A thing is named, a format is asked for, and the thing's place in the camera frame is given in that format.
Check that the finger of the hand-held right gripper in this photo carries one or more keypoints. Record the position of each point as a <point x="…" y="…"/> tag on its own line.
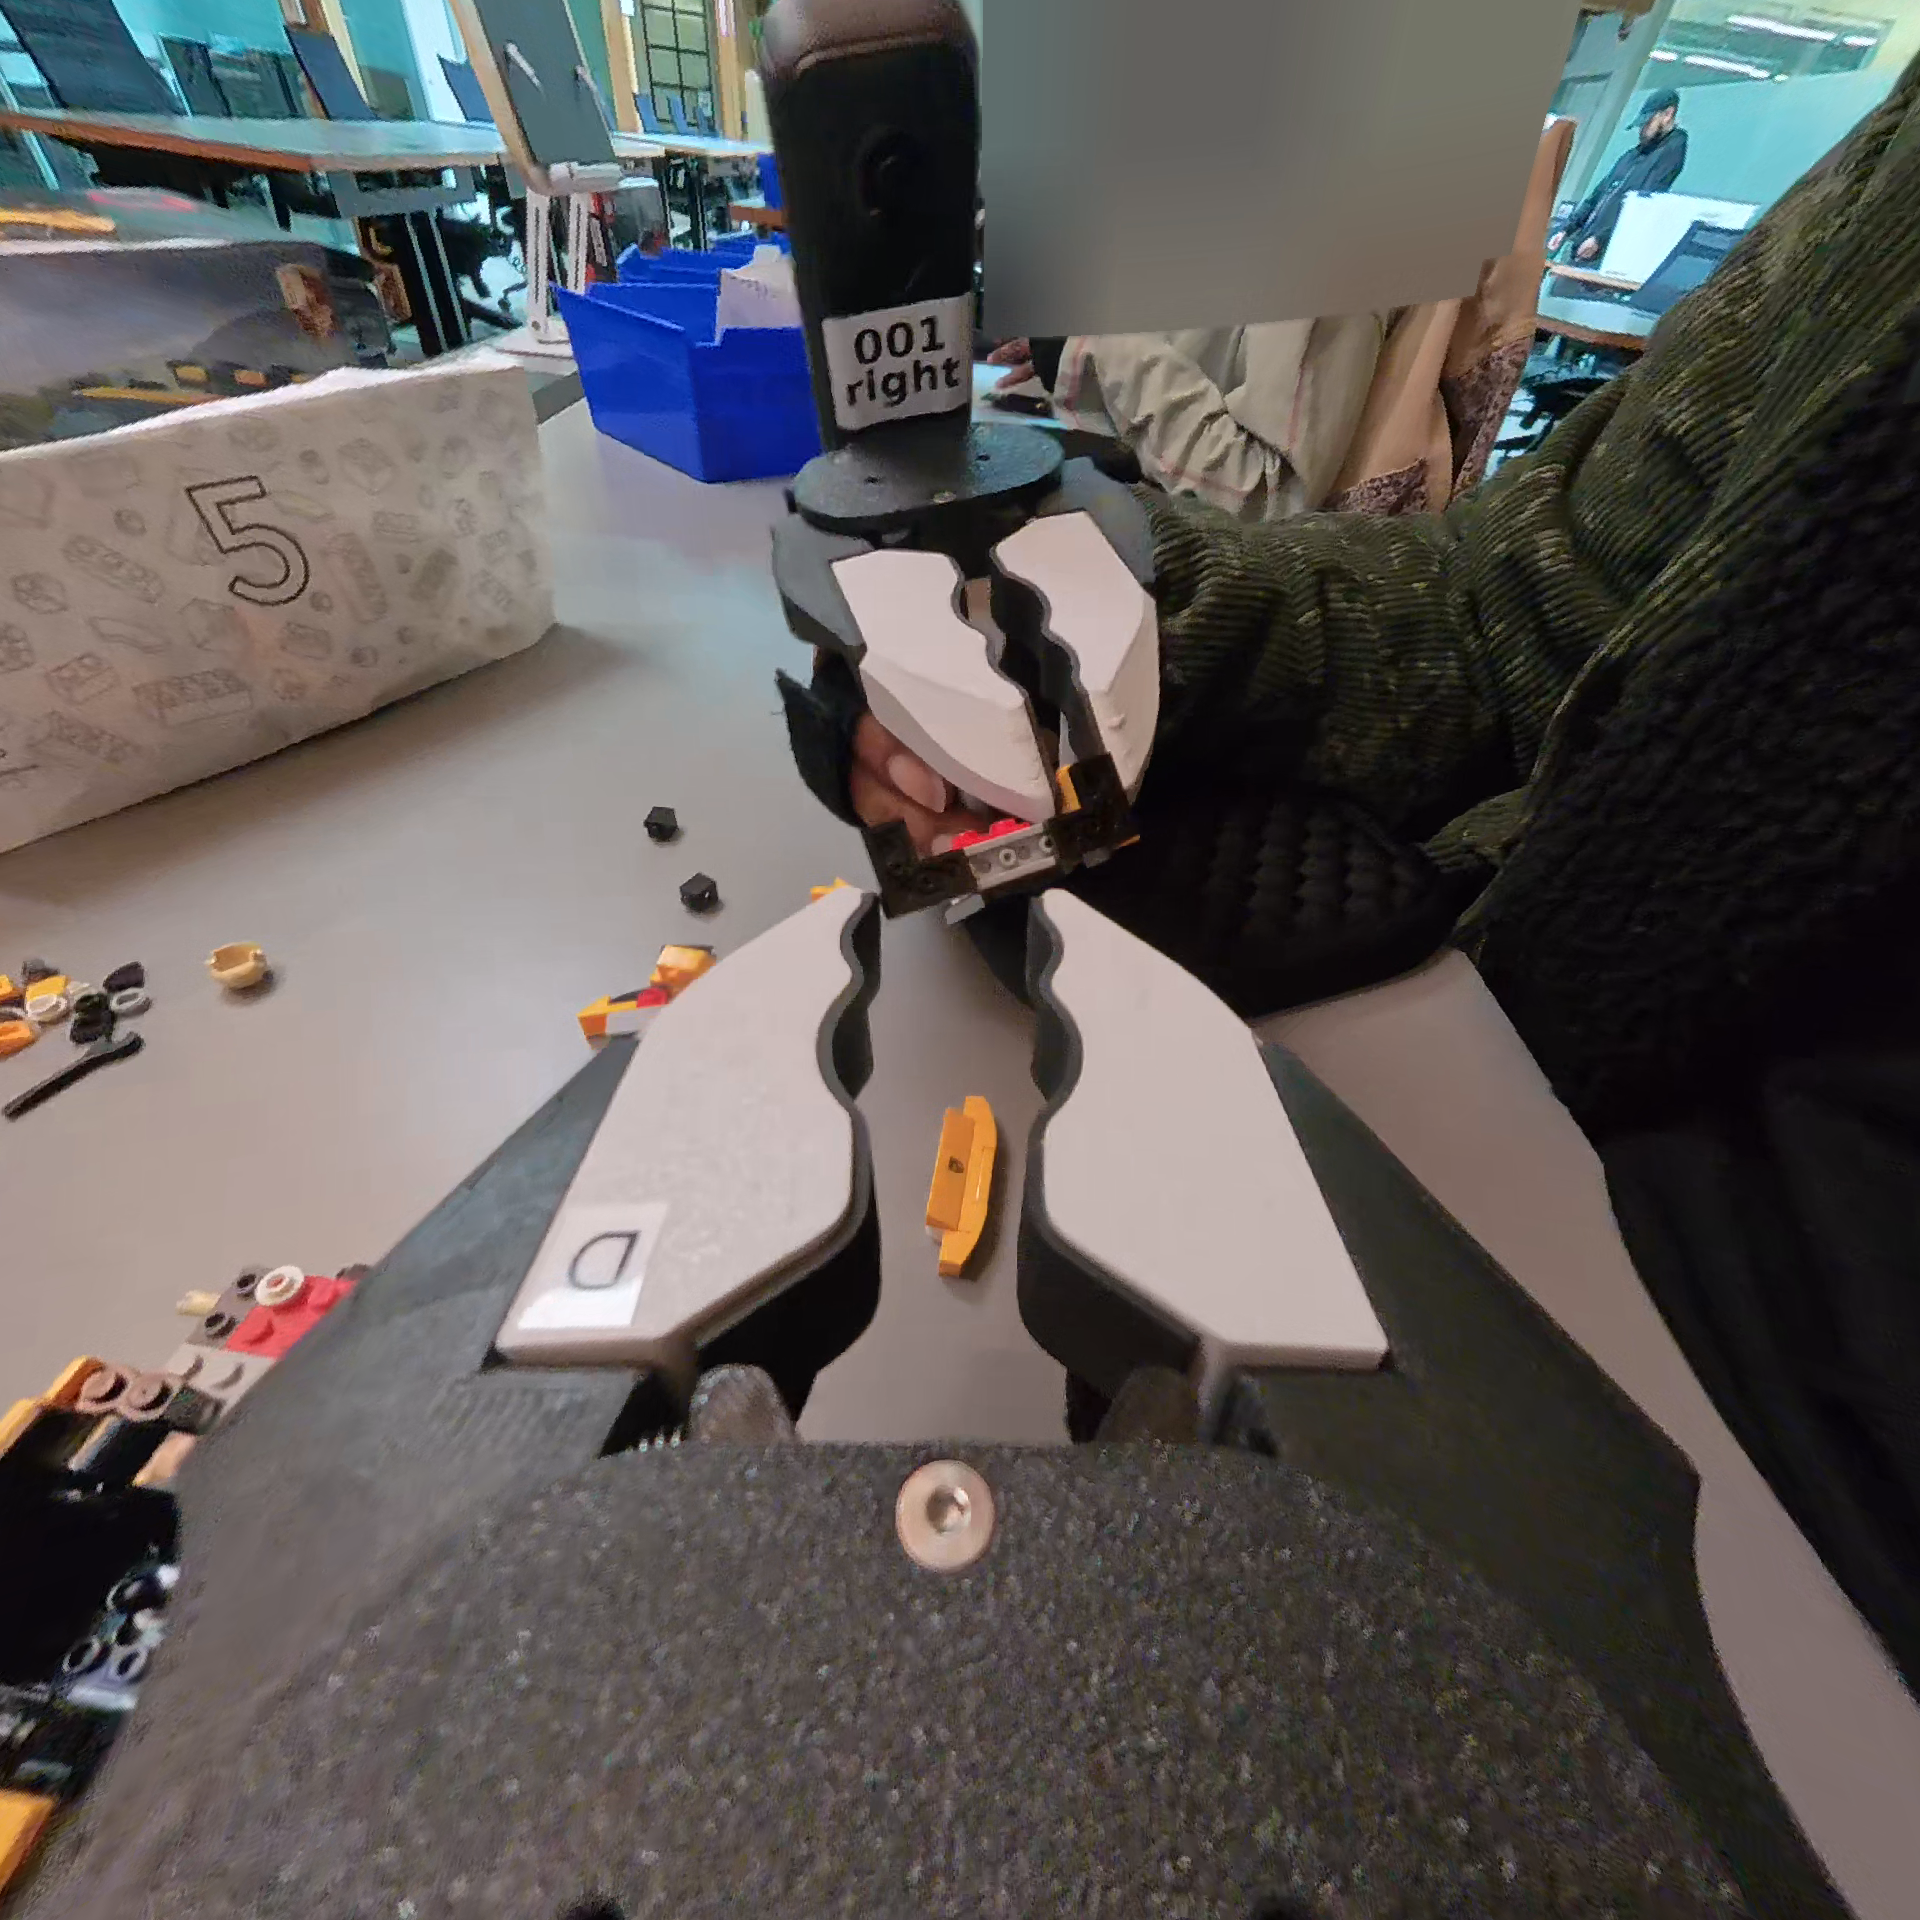
<point x="1102" y="615"/>
<point x="914" y="645"/>

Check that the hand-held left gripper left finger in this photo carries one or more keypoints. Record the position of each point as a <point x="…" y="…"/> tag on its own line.
<point x="720" y="1171"/>

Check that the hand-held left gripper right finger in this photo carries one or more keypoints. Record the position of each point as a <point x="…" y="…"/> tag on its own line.
<point x="1185" y="1185"/>

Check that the yellow toy wedge piece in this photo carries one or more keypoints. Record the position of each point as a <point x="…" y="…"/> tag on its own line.
<point x="960" y="1185"/>

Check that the toy car section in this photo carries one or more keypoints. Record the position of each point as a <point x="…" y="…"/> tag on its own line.
<point x="1005" y="858"/>

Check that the yellow toy brick car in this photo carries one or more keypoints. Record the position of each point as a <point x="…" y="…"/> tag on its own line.
<point x="277" y="1324"/>

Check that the person's right hand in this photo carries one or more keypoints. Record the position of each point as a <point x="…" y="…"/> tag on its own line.
<point x="901" y="780"/>

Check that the yellow red grey toy piece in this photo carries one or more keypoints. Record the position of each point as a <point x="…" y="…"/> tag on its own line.
<point x="661" y="975"/>

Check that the blue plastic bin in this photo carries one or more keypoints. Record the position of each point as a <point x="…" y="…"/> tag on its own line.
<point x="674" y="389"/>

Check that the tan round toy piece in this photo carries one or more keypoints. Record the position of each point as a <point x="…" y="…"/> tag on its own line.
<point x="235" y="969"/>

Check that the white printed paper bag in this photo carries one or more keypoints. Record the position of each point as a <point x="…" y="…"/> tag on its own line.
<point x="376" y="601"/>

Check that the person's black clothing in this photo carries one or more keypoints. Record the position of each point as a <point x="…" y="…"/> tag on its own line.
<point x="1770" y="1202"/>

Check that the wooden desk with black legs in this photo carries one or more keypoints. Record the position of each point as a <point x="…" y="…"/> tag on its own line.
<point x="299" y="143"/>

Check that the black toy wrench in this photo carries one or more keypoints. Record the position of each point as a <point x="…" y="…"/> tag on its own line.
<point x="75" y="1073"/>

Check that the pile of small toy bricks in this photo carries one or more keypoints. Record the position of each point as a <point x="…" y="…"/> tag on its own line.
<point x="45" y="998"/>

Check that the black toy car box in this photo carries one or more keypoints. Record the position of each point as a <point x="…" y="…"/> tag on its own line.
<point x="150" y="300"/>

